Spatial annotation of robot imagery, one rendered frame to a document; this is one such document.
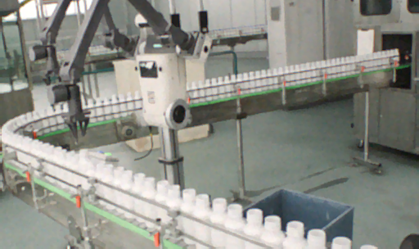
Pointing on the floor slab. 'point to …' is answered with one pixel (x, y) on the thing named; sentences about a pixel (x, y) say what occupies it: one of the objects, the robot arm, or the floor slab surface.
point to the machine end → (403, 119)
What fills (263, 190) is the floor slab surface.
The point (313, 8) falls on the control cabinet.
